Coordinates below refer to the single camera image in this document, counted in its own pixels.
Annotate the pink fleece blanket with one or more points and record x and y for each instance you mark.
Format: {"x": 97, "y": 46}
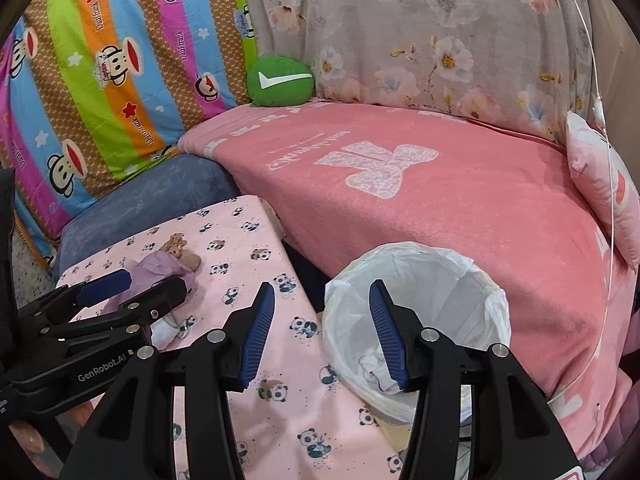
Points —
{"x": 346, "y": 178}

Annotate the grey floral blanket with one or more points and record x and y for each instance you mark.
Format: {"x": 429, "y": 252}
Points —
{"x": 517, "y": 64}

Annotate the pink white small pillow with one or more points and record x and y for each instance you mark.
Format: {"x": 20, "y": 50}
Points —
{"x": 604, "y": 180}

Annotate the colourful striped monkey quilt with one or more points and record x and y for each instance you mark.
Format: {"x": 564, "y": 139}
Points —
{"x": 95, "y": 91}

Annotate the pink panda print sheet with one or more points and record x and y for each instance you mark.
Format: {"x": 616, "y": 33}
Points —
{"x": 296, "y": 420}

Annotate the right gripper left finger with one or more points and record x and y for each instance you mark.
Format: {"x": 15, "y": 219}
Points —
{"x": 129, "y": 434}

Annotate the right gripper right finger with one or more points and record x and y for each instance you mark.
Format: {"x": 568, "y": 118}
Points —
{"x": 514, "y": 433}

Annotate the purple cloth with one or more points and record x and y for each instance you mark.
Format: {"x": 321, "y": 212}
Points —
{"x": 152, "y": 269}

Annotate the crumpled white trash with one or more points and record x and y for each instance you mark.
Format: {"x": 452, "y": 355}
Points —
{"x": 375, "y": 372}

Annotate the white lined trash bin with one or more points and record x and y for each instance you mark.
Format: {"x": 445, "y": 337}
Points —
{"x": 448, "y": 291}

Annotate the green round check-mark pillow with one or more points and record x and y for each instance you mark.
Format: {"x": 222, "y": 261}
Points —
{"x": 277, "y": 81}

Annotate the tan dotted scrunchie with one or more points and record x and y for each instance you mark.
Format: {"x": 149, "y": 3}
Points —
{"x": 176, "y": 246}

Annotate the beige curtain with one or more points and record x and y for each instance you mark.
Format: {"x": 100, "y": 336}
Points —
{"x": 617, "y": 54}

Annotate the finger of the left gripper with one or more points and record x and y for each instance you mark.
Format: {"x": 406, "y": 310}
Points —
{"x": 67, "y": 301}
{"x": 143, "y": 309}

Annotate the blue velvet cushion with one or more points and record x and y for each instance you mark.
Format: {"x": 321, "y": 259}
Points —
{"x": 177, "y": 186}

